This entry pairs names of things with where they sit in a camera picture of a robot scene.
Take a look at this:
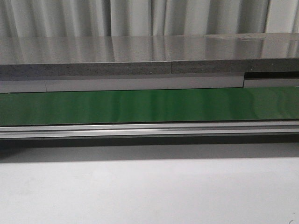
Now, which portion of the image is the green conveyor belt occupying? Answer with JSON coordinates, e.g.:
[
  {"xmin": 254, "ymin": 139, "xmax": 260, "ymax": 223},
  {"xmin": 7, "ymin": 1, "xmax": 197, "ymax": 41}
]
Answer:
[{"xmin": 0, "ymin": 87, "xmax": 299, "ymax": 126}]

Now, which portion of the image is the grey stone counter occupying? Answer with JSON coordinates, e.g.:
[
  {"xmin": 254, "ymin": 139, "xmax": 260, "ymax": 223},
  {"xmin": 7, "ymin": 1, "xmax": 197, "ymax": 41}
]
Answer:
[{"xmin": 0, "ymin": 33, "xmax": 299, "ymax": 93}]

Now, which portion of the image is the white pleated curtain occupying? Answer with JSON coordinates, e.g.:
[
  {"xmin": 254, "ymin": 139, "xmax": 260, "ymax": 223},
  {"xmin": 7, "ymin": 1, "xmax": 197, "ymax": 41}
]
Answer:
[{"xmin": 0, "ymin": 0, "xmax": 299, "ymax": 37}]

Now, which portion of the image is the aluminium conveyor frame rail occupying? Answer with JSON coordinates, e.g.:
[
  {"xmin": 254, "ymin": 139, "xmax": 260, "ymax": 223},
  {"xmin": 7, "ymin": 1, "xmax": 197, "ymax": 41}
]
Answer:
[{"xmin": 0, "ymin": 120, "xmax": 299, "ymax": 139}]

